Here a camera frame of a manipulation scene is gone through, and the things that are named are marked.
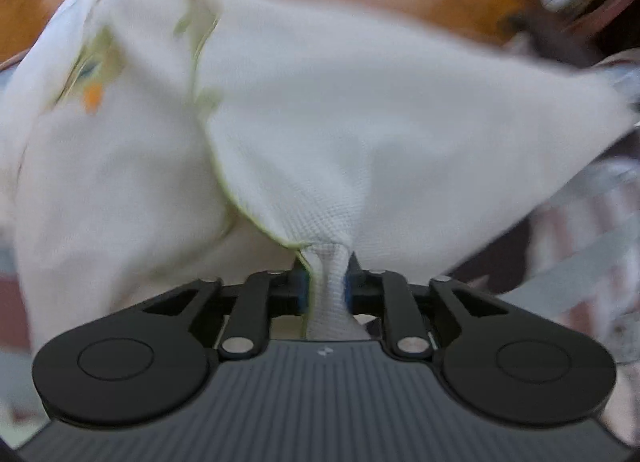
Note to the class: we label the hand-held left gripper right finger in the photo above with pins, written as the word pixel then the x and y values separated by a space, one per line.
pixel 348 289

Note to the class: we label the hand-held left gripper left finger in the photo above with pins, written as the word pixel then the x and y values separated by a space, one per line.
pixel 300 289

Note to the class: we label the white shirt with green trim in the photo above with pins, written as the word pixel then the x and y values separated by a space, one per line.
pixel 350 142

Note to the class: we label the dark wooden furniture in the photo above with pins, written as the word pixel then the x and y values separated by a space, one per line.
pixel 590 2

